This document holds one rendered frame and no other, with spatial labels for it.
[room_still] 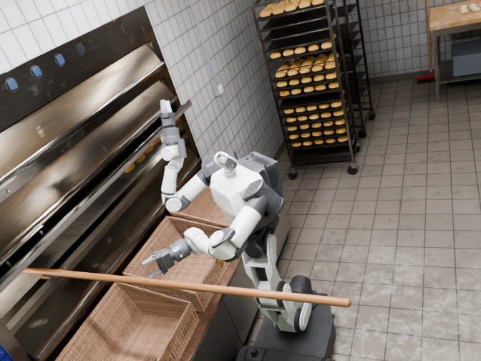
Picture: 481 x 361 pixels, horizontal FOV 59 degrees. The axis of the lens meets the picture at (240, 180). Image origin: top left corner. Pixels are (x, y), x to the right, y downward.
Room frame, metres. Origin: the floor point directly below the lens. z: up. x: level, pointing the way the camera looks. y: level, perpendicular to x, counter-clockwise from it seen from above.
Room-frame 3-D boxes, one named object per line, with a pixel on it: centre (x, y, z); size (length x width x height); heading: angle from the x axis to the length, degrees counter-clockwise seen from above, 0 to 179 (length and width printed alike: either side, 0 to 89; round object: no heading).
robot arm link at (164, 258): (1.60, 0.42, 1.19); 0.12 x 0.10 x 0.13; 114
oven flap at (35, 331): (2.29, 0.74, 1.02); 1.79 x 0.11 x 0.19; 150
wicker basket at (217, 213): (2.68, 0.20, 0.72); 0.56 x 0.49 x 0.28; 149
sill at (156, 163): (2.30, 0.76, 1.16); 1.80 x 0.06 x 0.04; 150
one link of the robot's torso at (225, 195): (1.80, -0.02, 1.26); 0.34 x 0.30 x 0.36; 24
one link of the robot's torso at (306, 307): (1.88, -0.05, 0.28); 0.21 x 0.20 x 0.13; 149
